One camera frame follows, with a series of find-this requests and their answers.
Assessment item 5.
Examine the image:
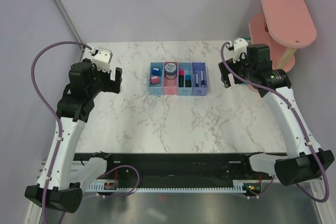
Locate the blue cap whiteboard marker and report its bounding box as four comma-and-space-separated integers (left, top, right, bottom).
201, 70, 205, 87

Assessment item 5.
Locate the purple storage bin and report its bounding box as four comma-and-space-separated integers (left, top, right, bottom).
192, 62, 208, 96

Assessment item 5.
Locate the black tip whiteboard marker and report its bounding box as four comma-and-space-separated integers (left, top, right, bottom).
195, 72, 199, 87

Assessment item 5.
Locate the blue cap black highlighter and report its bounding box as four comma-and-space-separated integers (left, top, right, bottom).
185, 75, 192, 88

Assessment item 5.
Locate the small blue item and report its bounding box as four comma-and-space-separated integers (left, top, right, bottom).
151, 67, 162, 77

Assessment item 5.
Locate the pink eraser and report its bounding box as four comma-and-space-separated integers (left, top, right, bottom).
150, 76, 161, 86

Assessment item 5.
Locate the light blue storage bin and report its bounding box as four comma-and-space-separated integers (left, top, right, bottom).
177, 62, 193, 96

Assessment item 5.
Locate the pink cap black highlighter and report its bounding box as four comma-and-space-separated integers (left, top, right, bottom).
178, 69, 184, 88

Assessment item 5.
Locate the blue round jar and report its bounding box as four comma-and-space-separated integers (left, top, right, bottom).
164, 62, 177, 80

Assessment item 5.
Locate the pink storage bin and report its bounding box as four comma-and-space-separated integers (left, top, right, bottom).
163, 61, 178, 95

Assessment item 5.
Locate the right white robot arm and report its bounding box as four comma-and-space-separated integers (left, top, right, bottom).
218, 44, 334, 186

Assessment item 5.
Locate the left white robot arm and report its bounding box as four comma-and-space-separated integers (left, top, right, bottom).
25, 59, 122, 213

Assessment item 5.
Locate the pink two-tier wooden shelf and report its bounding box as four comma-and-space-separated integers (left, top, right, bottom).
249, 0, 317, 72

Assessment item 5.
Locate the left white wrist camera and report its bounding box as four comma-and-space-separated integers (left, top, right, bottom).
90, 48, 113, 72

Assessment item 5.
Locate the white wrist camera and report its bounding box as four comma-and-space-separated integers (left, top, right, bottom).
227, 38, 248, 61
90, 48, 113, 72

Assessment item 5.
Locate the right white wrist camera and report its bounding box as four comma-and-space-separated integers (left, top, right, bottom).
227, 38, 248, 61

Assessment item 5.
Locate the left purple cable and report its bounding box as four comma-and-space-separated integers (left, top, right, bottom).
31, 41, 140, 224

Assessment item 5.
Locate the purple cable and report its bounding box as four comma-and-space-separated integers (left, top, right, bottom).
220, 41, 330, 203
31, 41, 140, 224

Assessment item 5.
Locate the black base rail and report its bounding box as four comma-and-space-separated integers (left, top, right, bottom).
73, 152, 287, 186

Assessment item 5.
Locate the white slotted cable duct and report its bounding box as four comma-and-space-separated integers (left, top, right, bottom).
85, 179, 260, 194

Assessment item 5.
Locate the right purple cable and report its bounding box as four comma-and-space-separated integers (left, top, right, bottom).
220, 41, 330, 203

